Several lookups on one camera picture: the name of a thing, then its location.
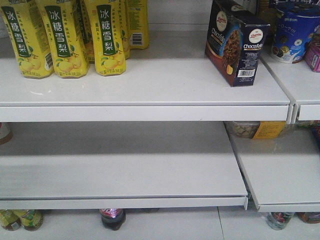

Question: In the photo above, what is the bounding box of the green tea drink bottle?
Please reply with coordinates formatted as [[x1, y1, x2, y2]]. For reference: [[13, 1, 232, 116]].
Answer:
[[0, 209, 21, 231]]

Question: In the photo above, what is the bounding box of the pink snack box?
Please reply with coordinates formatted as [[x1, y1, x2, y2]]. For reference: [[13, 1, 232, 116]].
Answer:
[[304, 39, 320, 73]]

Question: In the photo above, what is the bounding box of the lower right white shelf board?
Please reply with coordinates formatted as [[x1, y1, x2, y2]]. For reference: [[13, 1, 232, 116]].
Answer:
[[229, 129, 320, 212]]

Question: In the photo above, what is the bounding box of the white shelf board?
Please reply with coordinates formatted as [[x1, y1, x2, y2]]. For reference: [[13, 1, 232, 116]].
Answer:
[[229, 129, 320, 212], [0, 31, 292, 122], [0, 121, 248, 209], [241, 28, 320, 122]]

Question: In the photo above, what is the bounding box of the blue chocolate cookie box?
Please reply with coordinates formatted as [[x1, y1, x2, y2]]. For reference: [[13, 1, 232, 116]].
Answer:
[[204, 0, 270, 87]]

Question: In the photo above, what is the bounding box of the dark cola bottle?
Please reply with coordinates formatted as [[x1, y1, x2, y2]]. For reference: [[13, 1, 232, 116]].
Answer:
[[99, 208, 126, 231]]

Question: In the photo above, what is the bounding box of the middle white shelf board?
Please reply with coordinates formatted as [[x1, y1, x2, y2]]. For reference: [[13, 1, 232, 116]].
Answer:
[[0, 121, 248, 209]]

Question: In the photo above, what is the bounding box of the clear nut snack box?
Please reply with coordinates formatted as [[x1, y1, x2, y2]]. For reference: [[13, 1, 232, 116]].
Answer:
[[224, 121, 288, 140]]

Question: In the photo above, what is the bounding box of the rear yellow pear drink bottle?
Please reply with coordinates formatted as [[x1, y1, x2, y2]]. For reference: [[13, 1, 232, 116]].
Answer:
[[126, 0, 150, 50]]

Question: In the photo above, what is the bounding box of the upper white shelf board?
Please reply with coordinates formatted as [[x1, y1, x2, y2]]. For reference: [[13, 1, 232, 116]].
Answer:
[[0, 31, 292, 122]]

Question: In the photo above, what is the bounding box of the yellow pear drink bottle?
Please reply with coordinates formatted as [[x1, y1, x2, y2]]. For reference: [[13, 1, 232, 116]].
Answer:
[[36, 0, 89, 79], [0, 0, 54, 79], [84, 0, 127, 77], [126, 0, 150, 50]]

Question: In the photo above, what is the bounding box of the clear water bottle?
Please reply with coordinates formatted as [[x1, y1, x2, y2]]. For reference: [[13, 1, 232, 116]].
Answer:
[[266, 212, 295, 231]]

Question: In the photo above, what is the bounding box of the blue white cookie tub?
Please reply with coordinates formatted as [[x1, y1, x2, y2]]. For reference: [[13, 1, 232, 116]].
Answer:
[[271, 1, 320, 64]]

